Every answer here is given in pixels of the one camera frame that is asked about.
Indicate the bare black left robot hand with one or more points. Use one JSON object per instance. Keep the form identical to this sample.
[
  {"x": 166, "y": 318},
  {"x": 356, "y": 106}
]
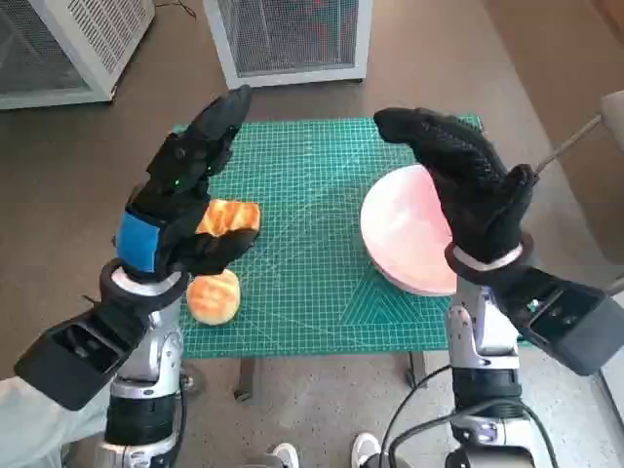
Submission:
[{"x": 185, "y": 209}]

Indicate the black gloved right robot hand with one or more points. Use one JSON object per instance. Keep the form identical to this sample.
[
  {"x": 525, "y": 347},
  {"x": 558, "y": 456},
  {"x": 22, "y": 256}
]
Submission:
[{"x": 478, "y": 195}]

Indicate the braided toy bread loaf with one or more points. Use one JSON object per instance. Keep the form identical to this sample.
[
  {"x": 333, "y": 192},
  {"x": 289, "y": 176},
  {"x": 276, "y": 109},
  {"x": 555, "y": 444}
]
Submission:
[{"x": 229, "y": 217}]

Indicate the pink bowl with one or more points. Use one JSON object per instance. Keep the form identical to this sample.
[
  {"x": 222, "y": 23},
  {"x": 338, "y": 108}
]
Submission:
[{"x": 400, "y": 229}]

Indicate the round toy bread bun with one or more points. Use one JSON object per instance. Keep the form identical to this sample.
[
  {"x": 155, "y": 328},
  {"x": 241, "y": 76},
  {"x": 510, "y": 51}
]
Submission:
[{"x": 214, "y": 300}]

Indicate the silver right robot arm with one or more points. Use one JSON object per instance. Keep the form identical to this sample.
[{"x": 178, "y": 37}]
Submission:
[{"x": 480, "y": 341}]

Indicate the green cutting mat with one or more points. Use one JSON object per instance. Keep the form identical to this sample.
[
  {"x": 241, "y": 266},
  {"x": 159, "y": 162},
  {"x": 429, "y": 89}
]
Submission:
[{"x": 302, "y": 219}]

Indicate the black metal table leg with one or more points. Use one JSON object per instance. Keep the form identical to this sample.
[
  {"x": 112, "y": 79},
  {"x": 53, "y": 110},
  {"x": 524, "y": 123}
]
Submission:
[
  {"x": 417, "y": 370},
  {"x": 247, "y": 380}
]

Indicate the white cabinet with perforated side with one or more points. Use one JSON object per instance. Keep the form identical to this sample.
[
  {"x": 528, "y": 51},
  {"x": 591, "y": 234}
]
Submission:
[{"x": 97, "y": 29}]

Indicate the white cabinet with mesh door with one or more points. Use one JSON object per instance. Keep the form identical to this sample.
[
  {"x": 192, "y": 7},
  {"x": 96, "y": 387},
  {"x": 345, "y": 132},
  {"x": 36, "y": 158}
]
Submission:
[{"x": 292, "y": 34}]

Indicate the white shoe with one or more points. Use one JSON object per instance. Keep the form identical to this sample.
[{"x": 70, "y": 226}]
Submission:
[
  {"x": 285, "y": 456},
  {"x": 365, "y": 451}
]

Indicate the person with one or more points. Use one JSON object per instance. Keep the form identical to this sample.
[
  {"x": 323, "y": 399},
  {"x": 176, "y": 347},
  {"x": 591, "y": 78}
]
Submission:
[{"x": 29, "y": 429}]

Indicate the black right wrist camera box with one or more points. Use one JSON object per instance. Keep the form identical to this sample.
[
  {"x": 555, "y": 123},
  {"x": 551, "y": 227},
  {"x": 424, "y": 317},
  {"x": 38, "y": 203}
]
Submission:
[{"x": 575, "y": 336}]

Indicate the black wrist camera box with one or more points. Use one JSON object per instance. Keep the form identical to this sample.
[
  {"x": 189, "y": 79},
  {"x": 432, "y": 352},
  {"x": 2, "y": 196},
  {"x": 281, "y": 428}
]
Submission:
[
  {"x": 575, "y": 336},
  {"x": 73, "y": 356}
]

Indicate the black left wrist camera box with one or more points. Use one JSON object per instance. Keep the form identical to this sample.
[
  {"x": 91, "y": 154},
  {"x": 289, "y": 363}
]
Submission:
[{"x": 73, "y": 356}]

